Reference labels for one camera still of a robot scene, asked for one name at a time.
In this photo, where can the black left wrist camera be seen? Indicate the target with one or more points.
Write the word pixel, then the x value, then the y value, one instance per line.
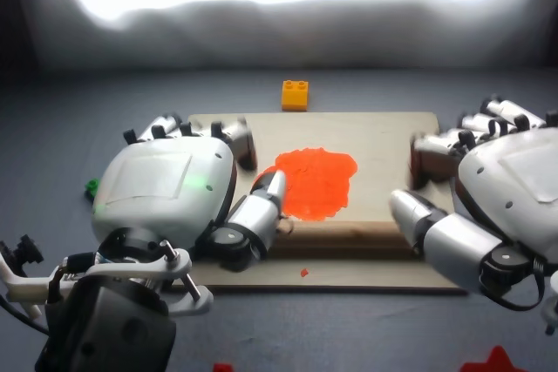
pixel 28 252

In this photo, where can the red toy brick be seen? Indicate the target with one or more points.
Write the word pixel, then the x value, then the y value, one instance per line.
pixel 222 367

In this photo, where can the wooden rolling pin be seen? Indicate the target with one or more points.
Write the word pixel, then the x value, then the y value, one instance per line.
pixel 340 239

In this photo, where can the grey table cloth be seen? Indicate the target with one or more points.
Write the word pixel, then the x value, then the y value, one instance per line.
pixel 65 128

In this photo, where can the red star toy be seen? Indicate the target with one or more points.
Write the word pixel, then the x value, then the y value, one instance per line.
pixel 494 363

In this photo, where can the light wooden board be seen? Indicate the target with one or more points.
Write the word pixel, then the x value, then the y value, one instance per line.
pixel 370 141

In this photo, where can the white backdrop sheet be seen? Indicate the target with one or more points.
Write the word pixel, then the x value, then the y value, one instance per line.
pixel 279 19

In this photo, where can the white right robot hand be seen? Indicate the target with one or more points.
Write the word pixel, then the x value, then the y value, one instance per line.
pixel 514 180

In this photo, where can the orange toy brick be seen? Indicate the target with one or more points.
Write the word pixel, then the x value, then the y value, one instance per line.
pixel 295 97

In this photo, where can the green toy brick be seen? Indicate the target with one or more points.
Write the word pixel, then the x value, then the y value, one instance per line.
pixel 91 187

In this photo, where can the small orange dough crumb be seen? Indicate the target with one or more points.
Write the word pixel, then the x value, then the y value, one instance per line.
pixel 304 272

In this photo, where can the orange play dough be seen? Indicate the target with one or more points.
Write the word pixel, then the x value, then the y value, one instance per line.
pixel 314 184

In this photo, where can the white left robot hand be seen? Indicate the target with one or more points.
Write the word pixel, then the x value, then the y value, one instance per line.
pixel 152 184

